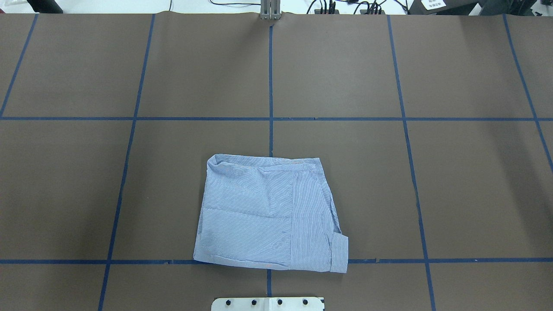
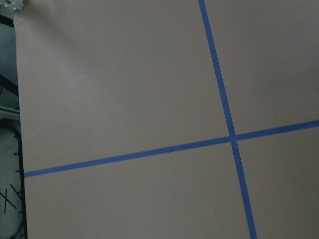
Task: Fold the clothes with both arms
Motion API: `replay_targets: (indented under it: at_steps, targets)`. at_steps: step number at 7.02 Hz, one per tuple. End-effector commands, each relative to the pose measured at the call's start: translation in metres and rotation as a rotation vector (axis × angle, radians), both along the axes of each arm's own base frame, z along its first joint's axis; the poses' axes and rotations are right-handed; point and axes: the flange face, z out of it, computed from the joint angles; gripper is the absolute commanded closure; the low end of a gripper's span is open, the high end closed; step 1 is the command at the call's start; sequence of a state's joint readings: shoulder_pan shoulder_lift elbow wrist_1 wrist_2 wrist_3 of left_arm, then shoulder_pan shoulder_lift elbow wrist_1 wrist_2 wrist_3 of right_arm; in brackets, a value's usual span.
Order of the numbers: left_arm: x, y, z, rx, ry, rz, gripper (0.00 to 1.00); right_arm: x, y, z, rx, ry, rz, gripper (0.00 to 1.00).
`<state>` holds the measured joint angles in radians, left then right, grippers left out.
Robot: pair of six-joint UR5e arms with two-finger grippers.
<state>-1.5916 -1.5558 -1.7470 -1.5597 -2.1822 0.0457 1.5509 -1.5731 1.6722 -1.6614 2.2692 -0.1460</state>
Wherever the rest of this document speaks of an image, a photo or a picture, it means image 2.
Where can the aluminium frame corner piece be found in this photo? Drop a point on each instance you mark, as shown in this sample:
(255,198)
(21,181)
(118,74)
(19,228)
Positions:
(13,5)

